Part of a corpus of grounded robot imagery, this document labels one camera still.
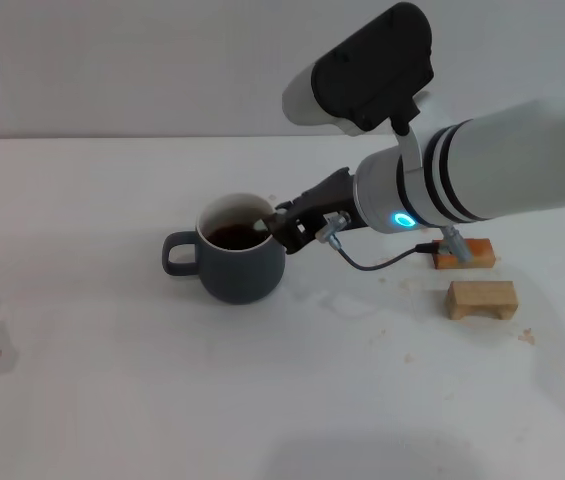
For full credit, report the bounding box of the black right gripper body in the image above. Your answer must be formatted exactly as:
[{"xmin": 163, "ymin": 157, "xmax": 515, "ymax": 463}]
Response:
[{"xmin": 286, "ymin": 167, "xmax": 363, "ymax": 251}]

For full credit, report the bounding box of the dark grey ceramic cup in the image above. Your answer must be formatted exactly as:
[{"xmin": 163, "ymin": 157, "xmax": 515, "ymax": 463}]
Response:
[{"xmin": 162, "ymin": 192, "xmax": 287, "ymax": 306}]

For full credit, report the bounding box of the dark brown coffee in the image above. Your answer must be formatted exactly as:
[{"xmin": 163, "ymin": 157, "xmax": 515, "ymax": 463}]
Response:
[{"xmin": 205, "ymin": 224, "xmax": 269, "ymax": 251}]

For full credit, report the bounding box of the orange stained wooden block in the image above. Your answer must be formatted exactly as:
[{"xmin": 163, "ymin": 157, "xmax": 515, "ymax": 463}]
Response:
[{"xmin": 431, "ymin": 237, "xmax": 496, "ymax": 271}]

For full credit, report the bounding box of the pale notched wooden block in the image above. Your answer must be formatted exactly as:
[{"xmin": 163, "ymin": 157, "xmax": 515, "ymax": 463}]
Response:
[{"xmin": 444, "ymin": 280, "xmax": 519, "ymax": 321}]

